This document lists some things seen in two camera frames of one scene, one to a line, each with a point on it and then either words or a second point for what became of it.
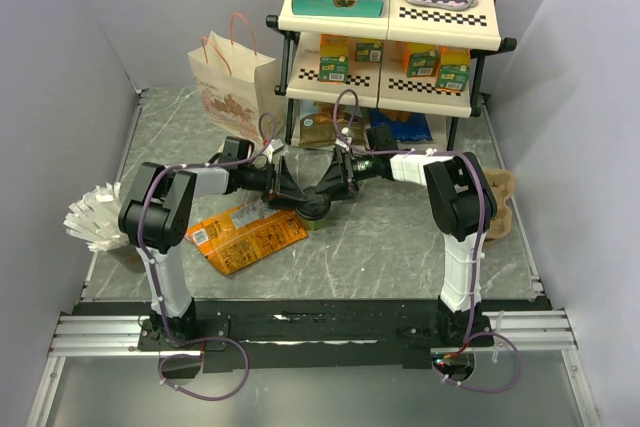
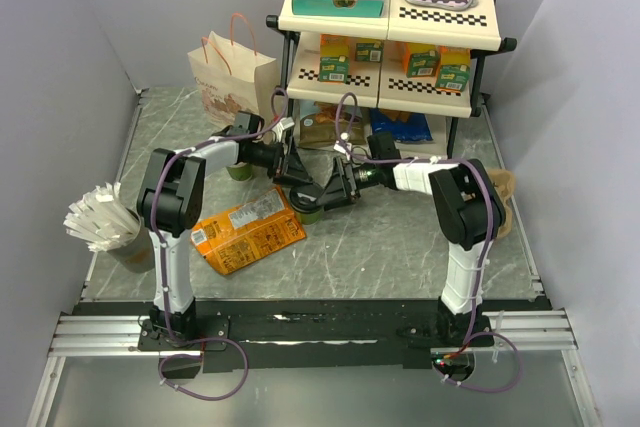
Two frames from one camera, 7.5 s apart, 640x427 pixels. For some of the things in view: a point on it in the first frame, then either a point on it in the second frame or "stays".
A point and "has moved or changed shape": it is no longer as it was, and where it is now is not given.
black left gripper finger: x=287 y=184 → x=295 y=170
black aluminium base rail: x=319 y=333 stays
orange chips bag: x=237 y=237 stays
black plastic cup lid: x=317 y=205 has moved or changed shape
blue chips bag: x=416 y=128 stays
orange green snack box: x=420 y=60 stays
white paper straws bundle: x=95 y=218 stays
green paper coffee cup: x=313 y=224 has moved or changed shape
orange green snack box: x=334 y=58 stays
